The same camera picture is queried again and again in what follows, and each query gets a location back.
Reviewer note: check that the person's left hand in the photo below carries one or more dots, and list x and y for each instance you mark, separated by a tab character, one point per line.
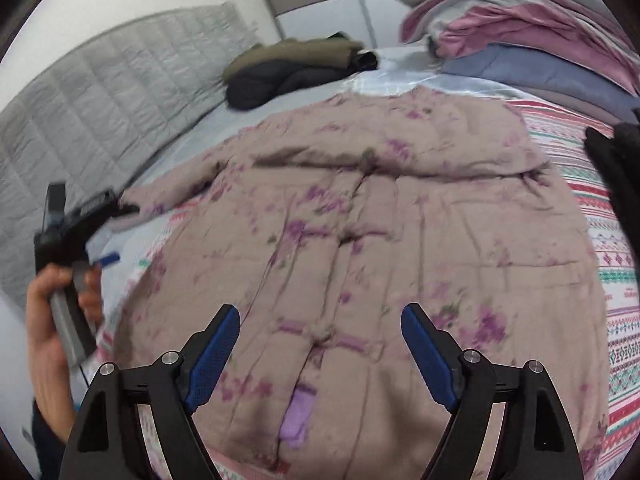
47	340

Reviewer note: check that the blue pillow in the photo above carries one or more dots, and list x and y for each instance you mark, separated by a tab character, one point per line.
540	75

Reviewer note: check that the floral padded beige coat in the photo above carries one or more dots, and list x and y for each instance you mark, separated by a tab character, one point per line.
380	255

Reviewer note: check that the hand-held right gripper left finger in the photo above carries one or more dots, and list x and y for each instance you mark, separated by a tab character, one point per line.
212	355

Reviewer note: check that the dark cloth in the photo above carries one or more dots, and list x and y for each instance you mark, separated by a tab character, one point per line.
620	175

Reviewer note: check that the striped patterned blanket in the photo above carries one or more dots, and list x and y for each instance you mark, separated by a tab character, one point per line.
605	240

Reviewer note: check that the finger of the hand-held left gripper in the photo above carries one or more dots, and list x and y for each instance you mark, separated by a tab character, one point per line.
109	258
126	208

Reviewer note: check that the olive and black jacket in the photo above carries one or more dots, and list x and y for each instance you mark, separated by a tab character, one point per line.
295	67

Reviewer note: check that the pink folded quilt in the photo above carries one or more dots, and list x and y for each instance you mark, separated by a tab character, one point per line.
500	25

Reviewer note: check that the grey padded headboard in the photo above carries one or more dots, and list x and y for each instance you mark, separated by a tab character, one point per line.
100	105

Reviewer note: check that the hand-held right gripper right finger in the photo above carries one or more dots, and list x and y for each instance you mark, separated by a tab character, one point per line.
425	350

